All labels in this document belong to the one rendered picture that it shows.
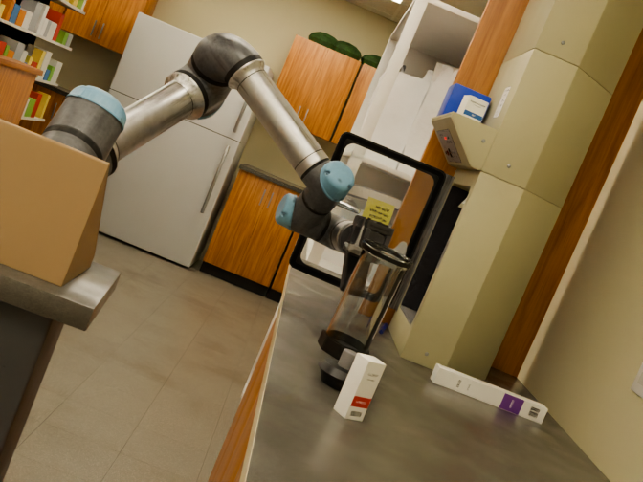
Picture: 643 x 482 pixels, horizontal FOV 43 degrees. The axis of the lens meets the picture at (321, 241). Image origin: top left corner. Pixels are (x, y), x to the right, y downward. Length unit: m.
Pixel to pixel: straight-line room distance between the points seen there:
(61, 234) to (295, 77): 5.82
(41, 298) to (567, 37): 1.27
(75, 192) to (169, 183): 5.49
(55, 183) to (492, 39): 1.33
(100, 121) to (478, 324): 1.00
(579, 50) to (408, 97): 1.41
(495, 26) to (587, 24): 0.40
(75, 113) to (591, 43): 1.14
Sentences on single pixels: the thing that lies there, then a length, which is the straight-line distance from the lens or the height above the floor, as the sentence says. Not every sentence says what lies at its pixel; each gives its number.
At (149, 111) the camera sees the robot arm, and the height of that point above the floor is 1.25.
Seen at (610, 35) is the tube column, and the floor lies 1.81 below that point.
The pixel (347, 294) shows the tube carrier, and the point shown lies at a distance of 1.58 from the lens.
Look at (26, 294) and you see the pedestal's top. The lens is 1.38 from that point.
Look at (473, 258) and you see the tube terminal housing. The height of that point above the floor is 1.22.
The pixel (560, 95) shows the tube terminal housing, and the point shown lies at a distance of 1.97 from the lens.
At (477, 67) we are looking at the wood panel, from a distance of 2.31.
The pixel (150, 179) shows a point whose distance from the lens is 6.90.
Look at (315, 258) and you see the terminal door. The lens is 2.24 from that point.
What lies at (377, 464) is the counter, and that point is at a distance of 1.18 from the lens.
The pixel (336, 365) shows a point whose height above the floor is 0.98.
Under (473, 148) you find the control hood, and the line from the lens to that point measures 1.92.
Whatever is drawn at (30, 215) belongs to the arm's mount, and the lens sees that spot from 1.42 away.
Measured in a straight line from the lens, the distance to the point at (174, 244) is 6.90.
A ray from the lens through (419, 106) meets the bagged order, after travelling 3.29.
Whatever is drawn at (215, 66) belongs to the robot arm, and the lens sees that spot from 1.84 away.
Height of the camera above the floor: 1.30
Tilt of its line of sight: 6 degrees down
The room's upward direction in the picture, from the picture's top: 23 degrees clockwise
